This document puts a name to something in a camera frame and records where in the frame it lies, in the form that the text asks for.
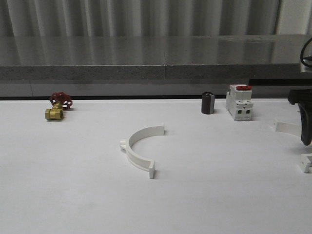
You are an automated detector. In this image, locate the brass valve red handwheel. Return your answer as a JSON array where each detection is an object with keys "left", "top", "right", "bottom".
[{"left": 45, "top": 92, "right": 73, "bottom": 120}]

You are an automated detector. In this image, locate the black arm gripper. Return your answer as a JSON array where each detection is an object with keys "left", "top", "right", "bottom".
[{"left": 288, "top": 89, "right": 312, "bottom": 146}]

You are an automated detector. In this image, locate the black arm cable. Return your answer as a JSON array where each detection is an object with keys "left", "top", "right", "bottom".
[{"left": 299, "top": 36, "right": 312, "bottom": 67}]

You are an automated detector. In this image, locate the white half pipe clamp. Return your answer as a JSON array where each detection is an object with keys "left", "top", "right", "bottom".
[
  {"left": 274, "top": 119, "right": 312, "bottom": 173},
  {"left": 119, "top": 123, "right": 165, "bottom": 179}
]

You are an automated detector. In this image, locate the dark cylindrical capacitor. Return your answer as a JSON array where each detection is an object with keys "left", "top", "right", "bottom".
[{"left": 201, "top": 92, "right": 215, "bottom": 115}]

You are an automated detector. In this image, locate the white circuit breaker red switch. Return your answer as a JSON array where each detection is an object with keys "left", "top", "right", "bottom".
[{"left": 226, "top": 84, "right": 254, "bottom": 121}]

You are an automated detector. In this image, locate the grey stone ledge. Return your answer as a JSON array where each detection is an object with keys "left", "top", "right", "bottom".
[{"left": 0, "top": 35, "right": 312, "bottom": 98}]

